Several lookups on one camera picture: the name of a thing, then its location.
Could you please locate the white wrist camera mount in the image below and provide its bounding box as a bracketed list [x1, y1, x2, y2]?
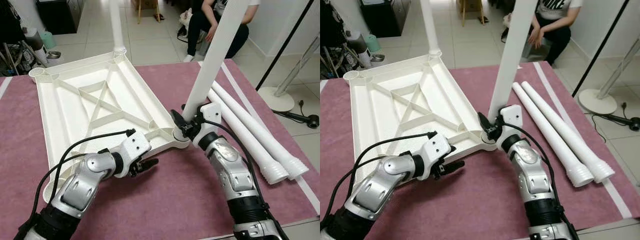
[497, 105, 523, 143]
[120, 131, 152, 166]
[192, 102, 222, 148]
[424, 132, 453, 170]

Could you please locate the thin black pole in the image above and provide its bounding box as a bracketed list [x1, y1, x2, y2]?
[255, 0, 313, 91]
[571, 0, 630, 98]

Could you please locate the black cabinet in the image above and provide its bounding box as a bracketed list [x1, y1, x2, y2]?
[37, 0, 86, 35]
[360, 0, 412, 38]

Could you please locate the black hair dryer with cable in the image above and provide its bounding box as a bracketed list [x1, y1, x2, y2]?
[274, 100, 320, 130]
[592, 102, 640, 132]

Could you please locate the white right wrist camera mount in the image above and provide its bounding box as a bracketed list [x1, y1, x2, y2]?
[497, 105, 523, 143]
[192, 102, 222, 148]

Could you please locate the wooden stool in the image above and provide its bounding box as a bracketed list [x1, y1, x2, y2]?
[459, 0, 483, 26]
[136, 0, 162, 24]

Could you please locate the grey and white canister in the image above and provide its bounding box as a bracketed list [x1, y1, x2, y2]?
[345, 30, 373, 69]
[24, 27, 48, 67]

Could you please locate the white plastic table top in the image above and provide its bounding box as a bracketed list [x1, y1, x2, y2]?
[343, 51, 498, 176]
[28, 50, 191, 203]

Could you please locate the seated person in black trousers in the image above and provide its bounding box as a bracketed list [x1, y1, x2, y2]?
[520, 0, 583, 66]
[185, 0, 261, 63]

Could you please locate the black patterned hanging cloth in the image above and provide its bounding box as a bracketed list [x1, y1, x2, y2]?
[0, 0, 25, 43]
[320, 0, 346, 48]

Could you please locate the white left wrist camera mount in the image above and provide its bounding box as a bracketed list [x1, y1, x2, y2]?
[424, 132, 453, 170]
[120, 131, 152, 166]

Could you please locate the white floor fan stand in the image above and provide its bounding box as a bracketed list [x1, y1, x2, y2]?
[577, 37, 640, 115]
[257, 35, 320, 113]

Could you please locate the teal plastic cup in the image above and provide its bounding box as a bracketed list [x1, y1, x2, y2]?
[40, 31, 57, 50]
[365, 34, 382, 53]

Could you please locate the white plastic table leg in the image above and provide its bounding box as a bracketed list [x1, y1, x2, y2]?
[420, 0, 442, 57]
[109, 0, 127, 54]
[182, 0, 251, 123]
[511, 82, 595, 188]
[521, 81, 616, 184]
[212, 81, 310, 181]
[207, 89, 290, 186]
[487, 0, 540, 122]

